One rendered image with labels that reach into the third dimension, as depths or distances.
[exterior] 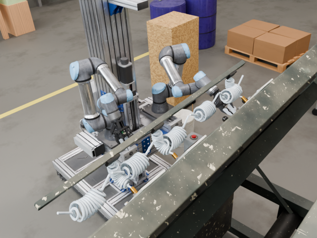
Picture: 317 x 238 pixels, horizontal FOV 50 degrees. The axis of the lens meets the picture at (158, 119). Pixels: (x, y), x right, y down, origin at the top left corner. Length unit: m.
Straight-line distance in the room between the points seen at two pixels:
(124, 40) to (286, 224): 1.71
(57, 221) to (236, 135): 2.64
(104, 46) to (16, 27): 6.05
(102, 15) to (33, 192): 2.20
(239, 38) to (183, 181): 5.30
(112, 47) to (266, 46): 3.73
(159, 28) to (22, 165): 2.29
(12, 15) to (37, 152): 4.54
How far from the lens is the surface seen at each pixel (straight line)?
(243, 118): 1.23
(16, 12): 8.42
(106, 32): 2.51
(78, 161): 3.80
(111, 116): 1.98
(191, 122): 3.93
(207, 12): 6.42
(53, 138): 4.61
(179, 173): 1.00
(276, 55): 5.84
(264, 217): 3.45
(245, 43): 6.14
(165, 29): 4.13
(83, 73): 2.34
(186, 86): 2.22
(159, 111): 2.84
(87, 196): 1.04
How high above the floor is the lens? 2.62
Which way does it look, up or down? 34 degrees down
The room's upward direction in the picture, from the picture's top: 4 degrees counter-clockwise
